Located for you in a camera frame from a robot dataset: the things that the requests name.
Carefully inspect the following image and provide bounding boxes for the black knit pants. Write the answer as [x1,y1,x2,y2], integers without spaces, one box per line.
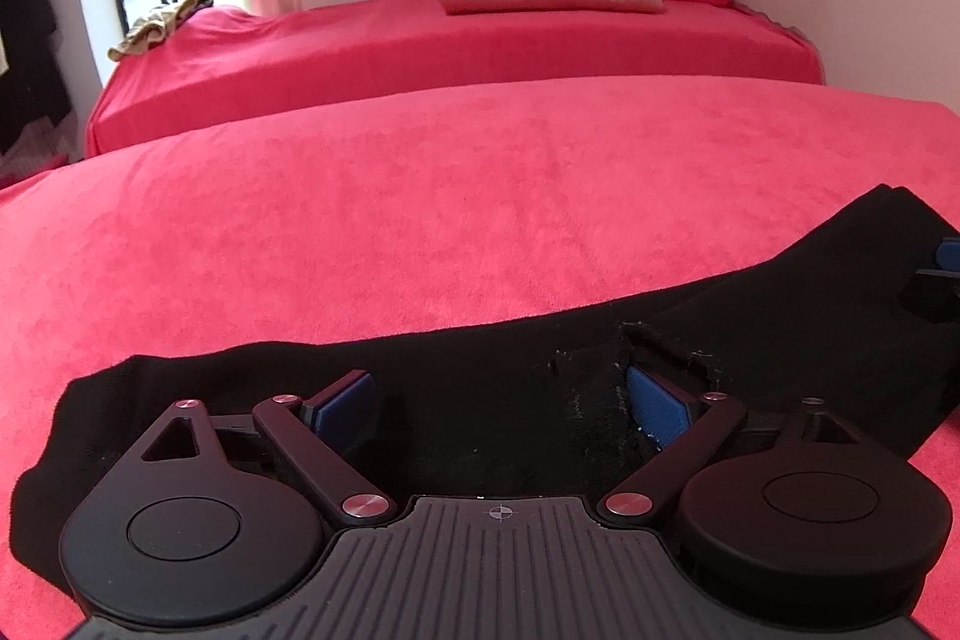
[10,185,958,585]

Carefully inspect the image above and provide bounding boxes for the red blanket on near bed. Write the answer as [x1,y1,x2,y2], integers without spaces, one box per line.
[0,74,960,640]

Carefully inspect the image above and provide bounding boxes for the red covered far bed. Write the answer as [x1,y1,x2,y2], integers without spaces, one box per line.
[85,0,825,156]

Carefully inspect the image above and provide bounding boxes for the olive cloth on far bed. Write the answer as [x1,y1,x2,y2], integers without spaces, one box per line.
[107,0,213,64]

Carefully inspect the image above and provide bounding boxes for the hanging black garment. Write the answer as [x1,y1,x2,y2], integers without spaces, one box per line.
[0,0,73,152]

